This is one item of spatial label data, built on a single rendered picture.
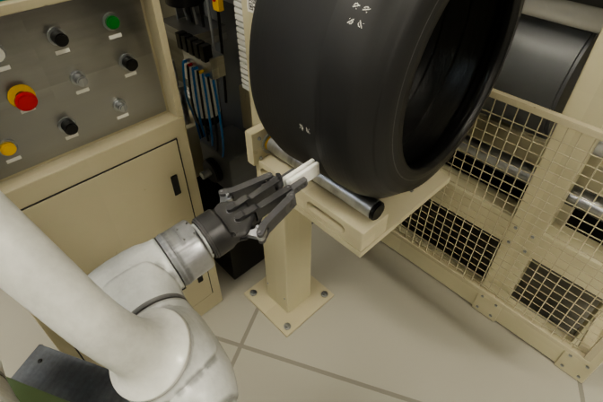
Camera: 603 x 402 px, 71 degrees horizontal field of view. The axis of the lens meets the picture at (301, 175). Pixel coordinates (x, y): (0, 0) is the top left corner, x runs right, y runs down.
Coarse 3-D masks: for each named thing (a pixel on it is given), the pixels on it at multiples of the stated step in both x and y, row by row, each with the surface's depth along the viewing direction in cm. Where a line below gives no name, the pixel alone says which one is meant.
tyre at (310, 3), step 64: (320, 0) 60; (384, 0) 55; (448, 0) 59; (512, 0) 82; (256, 64) 70; (320, 64) 61; (384, 64) 58; (448, 64) 104; (320, 128) 66; (384, 128) 64; (448, 128) 101; (384, 192) 79
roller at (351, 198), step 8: (272, 144) 104; (272, 152) 105; (280, 152) 102; (288, 160) 101; (296, 160) 99; (296, 168) 100; (320, 176) 95; (320, 184) 96; (328, 184) 94; (336, 184) 92; (336, 192) 92; (344, 192) 91; (352, 192) 90; (344, 200) 92; (352, 200) 90; (360, 200) 89; (368, 200) 88; (376, 200) 88; (360, 208) 89; (368, 208) 88; (376, 208) 87; (368, 216) 88; (376, 216) 89
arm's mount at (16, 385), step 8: (16, 384) 76; (24, 384) 76; (16, 392) 75; (24, 392) 75; (32, 392) 75; (40, 392) 75; (24, 400) 74; (32, 400) 74; (40, 400) 74; (48, 400) 74; (56, 400) 74; (64, 400) 74
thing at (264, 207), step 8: (280, 192) 71; (288, 192) 71; (264, 200) 70; (272, 200) 70; (280, 200) 71; (248, 208) 69; (256, 208) 68; (264, 208) 70; (272, 208) 71; (240, 216) 67; (256, 216) 71
